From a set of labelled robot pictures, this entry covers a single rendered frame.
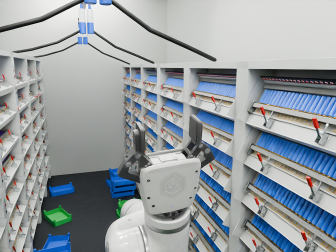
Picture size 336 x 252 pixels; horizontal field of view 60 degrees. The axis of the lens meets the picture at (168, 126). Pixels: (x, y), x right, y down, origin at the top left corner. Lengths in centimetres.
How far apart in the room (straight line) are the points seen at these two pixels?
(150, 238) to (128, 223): 14
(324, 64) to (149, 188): 71
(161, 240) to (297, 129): 72
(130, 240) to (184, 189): 14
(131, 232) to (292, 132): 74
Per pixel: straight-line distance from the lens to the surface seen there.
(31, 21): 158
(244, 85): 135
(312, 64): 104
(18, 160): 264
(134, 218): 70
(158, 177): 47
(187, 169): 48
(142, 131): 43
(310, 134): 108
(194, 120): 47
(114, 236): 57
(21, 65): 326
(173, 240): 55
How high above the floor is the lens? 170
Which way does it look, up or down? 12 degrees down
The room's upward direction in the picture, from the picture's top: straight up
